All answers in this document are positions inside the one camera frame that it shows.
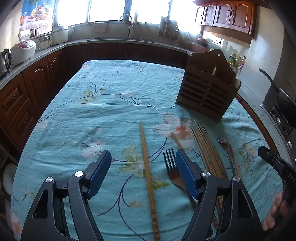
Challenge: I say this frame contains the metal spoon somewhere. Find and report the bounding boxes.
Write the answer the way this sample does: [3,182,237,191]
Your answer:
[217,137,236,176]

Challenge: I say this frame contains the single bamboo chopstick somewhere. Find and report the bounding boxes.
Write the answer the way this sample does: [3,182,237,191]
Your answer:
[139,121,160,241]

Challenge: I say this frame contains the dark metal fork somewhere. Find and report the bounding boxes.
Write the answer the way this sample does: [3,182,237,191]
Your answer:
[163,149,197,209]

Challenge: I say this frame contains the short bamboo chopstick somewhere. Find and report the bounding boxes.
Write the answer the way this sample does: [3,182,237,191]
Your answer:
[171,132,183,150]

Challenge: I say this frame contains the chrome kitchen faucet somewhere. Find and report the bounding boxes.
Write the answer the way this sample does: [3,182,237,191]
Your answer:
[118,14,134,39]

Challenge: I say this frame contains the person's right hand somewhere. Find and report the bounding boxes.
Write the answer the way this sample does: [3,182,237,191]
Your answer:
[262,191,290,232]

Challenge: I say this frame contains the white plate on shelf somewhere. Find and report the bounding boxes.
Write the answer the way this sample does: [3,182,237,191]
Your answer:
[3,163,17,196]

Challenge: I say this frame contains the gas stove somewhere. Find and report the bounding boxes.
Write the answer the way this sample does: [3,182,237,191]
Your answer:
[260,104,296,163]

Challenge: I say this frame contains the brown wooden utensil holder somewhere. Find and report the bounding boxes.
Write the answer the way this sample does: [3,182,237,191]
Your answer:
[176,49,241,122]

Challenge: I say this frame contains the green yellow bottle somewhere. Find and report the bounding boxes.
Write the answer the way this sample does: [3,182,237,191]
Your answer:
[228,52,236,66]

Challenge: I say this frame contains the teal floral tablecloth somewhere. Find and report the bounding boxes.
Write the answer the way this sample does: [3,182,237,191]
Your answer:
[11,60,282,240]

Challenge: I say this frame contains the pink plastic basin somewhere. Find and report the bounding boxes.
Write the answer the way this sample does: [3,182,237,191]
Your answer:
[187,37,209,53]

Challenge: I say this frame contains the steel electric kettle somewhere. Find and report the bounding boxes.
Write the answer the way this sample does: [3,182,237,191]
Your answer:
[0,48,11,80]

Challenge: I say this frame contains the white red rice cooker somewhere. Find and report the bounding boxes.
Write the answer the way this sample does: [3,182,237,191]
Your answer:
[11,40,36,67]

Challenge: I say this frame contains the dish drying rack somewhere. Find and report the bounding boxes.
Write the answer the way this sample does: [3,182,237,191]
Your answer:
[159,16,180,41]

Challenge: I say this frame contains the white round cooker pot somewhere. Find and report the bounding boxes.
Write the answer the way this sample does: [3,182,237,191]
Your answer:
[51,25,69,46]

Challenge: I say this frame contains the fruit poster window blind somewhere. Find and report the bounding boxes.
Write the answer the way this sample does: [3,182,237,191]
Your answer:
[20,0,55,35]

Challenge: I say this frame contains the black wok with handle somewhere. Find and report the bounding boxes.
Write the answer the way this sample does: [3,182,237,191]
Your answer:
[259,68,296,128]

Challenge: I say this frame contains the upper wooden wall cabinets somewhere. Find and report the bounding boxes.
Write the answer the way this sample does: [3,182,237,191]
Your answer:
[193,1,256,36]

